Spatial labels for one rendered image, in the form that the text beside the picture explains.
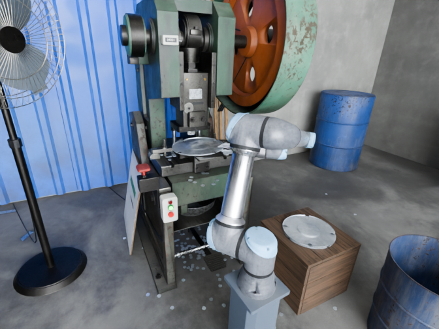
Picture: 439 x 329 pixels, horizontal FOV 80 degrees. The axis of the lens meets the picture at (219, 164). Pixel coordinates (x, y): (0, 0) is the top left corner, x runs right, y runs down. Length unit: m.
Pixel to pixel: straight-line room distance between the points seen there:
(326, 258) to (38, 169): 2.35
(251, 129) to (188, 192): 0.64
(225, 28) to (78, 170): 1.88
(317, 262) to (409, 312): 0.38
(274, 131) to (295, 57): 0.53
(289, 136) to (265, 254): 0.41
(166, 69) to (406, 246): 1.46
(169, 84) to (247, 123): 0.54
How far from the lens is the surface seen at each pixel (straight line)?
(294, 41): 1.33
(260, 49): 1.56
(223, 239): 1.00
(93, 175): 2.77
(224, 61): 1.44
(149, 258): 1.86
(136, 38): 1.34
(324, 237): 1.59
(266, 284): 1.06
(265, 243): 0.95
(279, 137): 0.91
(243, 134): 0.93
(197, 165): 1.45
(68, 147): 2.66
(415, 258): 1.73
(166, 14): 1.34
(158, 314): 1.61
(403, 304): 1.44
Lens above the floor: 1.28
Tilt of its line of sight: 23 degrees down
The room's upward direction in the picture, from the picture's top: 2 degrees clockwise
